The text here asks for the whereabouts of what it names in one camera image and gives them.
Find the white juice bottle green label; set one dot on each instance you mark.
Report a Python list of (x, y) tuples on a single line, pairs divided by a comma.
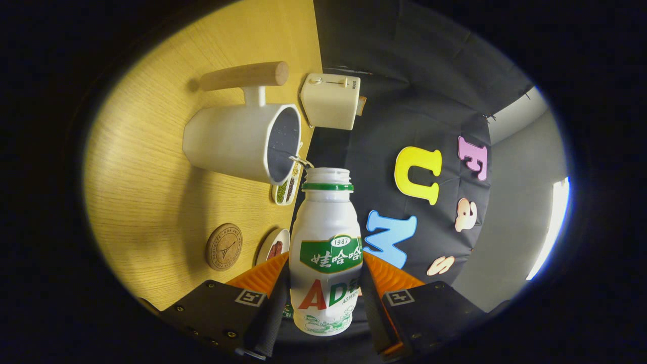
[(326, 217)]

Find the wooden table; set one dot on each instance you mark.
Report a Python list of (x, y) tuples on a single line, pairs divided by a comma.
[(151, 202)]

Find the white round plate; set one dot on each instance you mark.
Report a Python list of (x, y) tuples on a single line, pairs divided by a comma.
[(267, 242)]

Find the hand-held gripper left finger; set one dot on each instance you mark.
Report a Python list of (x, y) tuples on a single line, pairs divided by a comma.
[(270, 318)]

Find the toast slice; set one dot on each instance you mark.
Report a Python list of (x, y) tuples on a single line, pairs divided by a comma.
[(361, 106)]

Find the white divided bean dish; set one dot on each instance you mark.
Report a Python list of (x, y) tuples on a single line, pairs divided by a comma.
[(283, 192)]

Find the red-brown meat piece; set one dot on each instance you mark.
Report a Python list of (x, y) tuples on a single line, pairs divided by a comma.
[(275, 250)]

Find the round cork coaster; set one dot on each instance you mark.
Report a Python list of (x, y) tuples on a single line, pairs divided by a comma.
[(224, 247)]

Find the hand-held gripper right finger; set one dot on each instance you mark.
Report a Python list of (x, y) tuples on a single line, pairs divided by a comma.
[(374, 313)]

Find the cream toaster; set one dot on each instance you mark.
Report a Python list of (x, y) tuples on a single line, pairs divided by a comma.
[(331, 103)]

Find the black backdrop cloth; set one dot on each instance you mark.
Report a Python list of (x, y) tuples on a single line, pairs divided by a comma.
[(384, 126)]

